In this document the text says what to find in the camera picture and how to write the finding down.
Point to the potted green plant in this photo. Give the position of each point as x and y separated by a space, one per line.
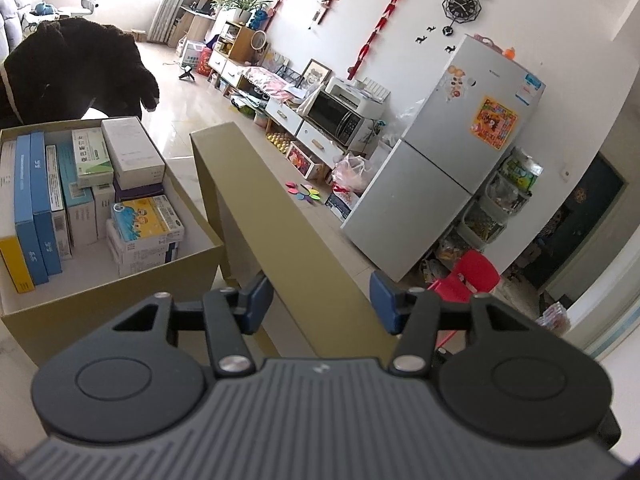
245 2

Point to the framed portrait picture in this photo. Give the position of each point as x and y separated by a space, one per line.
316 74

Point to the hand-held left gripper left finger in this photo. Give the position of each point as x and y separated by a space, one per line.
257 305

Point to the large white yellow-ended box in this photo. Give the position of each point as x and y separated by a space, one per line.
10 240

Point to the plain white medicine box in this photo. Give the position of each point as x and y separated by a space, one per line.
102 210

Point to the microwave oven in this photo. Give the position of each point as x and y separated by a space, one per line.
335 120

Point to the black deer wall stickers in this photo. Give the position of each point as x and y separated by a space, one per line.
435 40

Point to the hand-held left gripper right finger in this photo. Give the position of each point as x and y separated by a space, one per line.
387 305

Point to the grey sofa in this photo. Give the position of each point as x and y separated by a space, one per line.
10 20

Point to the black fleece coat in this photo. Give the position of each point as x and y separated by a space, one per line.
75 70

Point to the teal white medicine box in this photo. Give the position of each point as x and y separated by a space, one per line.
75 195

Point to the grey curtain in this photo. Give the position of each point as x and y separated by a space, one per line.
172 5

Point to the dark door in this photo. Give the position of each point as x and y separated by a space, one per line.
575 230

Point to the small wooden cabinet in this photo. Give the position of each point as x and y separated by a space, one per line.
240 42

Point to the green white medicine box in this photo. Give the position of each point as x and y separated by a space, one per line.
90 157

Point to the beige cardboard box lid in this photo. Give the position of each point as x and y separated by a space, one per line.
260 220

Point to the silver refrigerator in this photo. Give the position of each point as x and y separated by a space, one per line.
440 160

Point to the cartoon printed medicine box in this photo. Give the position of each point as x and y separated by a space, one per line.
145 217

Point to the colourful fridge poster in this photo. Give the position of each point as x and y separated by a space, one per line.
494 122

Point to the colourful foam toy pieces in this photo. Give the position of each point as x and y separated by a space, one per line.
302 192

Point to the pink cloth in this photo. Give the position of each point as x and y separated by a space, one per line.
267 82

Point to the white low cabinet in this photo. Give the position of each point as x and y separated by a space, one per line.
280 110

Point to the pink plastic bag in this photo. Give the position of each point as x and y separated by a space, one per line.
352 172

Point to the white stacked storage bins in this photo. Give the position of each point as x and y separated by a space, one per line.
495 205

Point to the black floor stand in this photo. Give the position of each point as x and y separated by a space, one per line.
187 74

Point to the wooden shelf desk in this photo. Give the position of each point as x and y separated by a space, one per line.
195 25

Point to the small red hanging ornament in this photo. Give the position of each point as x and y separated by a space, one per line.
327 5

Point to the beige cardboard storage box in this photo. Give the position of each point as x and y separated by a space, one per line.
125 300

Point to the teal plush toy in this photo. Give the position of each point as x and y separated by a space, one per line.
44 8

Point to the red plastic stool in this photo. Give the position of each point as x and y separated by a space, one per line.
470 275

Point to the white printer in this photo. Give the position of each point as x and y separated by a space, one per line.
357 97

